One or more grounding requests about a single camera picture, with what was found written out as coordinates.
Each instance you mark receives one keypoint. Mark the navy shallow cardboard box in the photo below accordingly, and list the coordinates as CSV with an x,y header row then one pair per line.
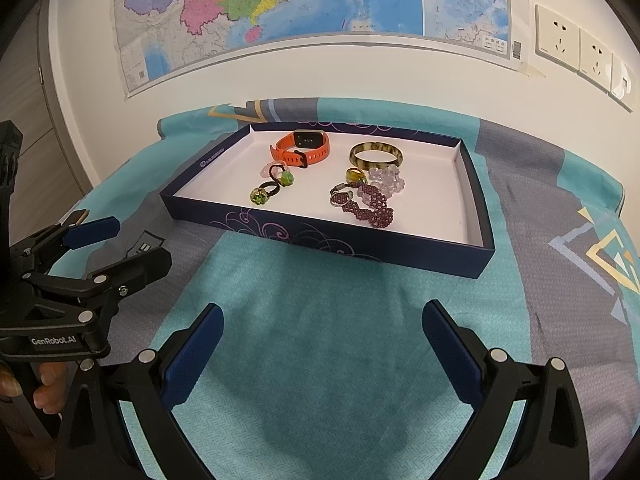
x,y
440,200

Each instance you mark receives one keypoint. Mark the white wall socket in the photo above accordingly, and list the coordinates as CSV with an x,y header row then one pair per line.
x,y
595,57
624,80
556,35

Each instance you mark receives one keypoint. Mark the orange smartwatch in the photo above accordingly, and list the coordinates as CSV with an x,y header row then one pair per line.
x,y
280,152

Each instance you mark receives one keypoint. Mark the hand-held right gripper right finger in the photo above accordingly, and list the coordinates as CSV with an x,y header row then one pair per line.
x,y
450,355

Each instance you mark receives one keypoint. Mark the tortoiseshell bangle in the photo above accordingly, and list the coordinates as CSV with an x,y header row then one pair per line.
x,y
375,165

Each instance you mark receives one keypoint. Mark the beige wardrobe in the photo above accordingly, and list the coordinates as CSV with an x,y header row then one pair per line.
x,y
45,110

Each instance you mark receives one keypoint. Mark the person's left hand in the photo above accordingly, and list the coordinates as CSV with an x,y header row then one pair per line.
x,y
50,390

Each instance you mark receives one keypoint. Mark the black smartphone gold frame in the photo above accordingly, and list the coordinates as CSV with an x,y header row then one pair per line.
x,y
75,218

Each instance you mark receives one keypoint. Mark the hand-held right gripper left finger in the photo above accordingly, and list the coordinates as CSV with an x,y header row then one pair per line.
x,y
197,355

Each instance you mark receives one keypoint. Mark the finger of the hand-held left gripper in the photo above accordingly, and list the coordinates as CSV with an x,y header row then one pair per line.
x,y
92,232
145,265

